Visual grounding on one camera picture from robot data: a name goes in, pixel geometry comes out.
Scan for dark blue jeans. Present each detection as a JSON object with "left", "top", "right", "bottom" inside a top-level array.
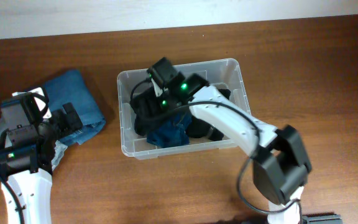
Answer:
[{"left": 147, "top": 113, "right": 192, "bottom": 148}]

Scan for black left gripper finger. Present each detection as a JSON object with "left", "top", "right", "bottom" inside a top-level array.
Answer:
[
  {"left": 50, "top": 110, "right": 73, "bottom": 137},
  {"left": 63, "top": 103, "right": 83, "bottom": 130}
]

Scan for clear plastic storage container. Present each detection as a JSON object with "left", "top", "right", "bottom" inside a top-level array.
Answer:
[{"left": 117, "top": 58, "right": 251, "bottom": 160}]

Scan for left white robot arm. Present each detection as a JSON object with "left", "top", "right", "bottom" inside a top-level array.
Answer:
[{"left": 0, "top": 92, "right": 83, "bottom": 223}]

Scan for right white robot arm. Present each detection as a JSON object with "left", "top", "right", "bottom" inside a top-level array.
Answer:
[{"left": 113, "top": 69, "right": 311, "bottom": 223}]

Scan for blue denim jeans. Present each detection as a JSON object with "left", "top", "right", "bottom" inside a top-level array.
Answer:
[{"left": 40, "top": 70, "right": 106, "bottom": 146}]

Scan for black garment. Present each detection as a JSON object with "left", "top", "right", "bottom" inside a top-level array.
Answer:
[{"left": 131, "top": 97, "right": 224, "bottom": 141}]

